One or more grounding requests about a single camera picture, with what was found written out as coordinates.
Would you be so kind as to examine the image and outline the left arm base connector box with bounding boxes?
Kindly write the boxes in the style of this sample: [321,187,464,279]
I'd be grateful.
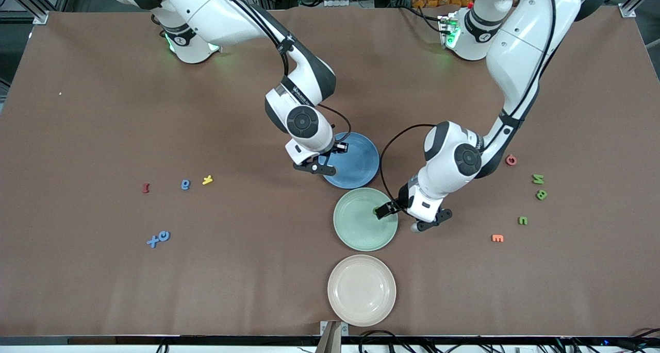
[437,14,460,48]

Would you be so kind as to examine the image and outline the blue plate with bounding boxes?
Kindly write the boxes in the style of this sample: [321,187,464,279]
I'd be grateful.
[321,132,381,190]

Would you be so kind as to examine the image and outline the green plate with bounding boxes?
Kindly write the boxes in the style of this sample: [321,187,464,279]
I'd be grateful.
[333,188,399,252]

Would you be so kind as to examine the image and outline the beige plate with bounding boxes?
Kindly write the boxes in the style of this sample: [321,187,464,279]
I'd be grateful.
[327,255,397,327]

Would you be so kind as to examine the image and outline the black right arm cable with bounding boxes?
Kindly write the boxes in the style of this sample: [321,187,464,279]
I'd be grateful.
[211,0,353,145]

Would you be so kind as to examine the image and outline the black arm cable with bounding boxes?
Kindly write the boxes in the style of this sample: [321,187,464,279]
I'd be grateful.
[211,0,353,145]
[379,0,557,205]

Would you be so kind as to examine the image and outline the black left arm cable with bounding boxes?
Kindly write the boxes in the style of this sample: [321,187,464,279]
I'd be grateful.
[379,0,557,205]

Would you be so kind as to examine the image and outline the black looped floor cable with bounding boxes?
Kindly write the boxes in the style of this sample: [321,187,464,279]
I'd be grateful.
[358,330,413,353]

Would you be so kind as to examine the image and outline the metal mount bracket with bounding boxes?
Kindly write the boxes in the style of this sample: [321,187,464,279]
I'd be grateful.
[316,320,350,353]

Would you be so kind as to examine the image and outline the black table edge rail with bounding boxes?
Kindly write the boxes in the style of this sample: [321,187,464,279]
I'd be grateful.
[0,335,660,346]

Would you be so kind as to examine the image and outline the aluminium frame post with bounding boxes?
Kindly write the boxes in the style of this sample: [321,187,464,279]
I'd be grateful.
[0,0,50,25]
[619,0,660,19]

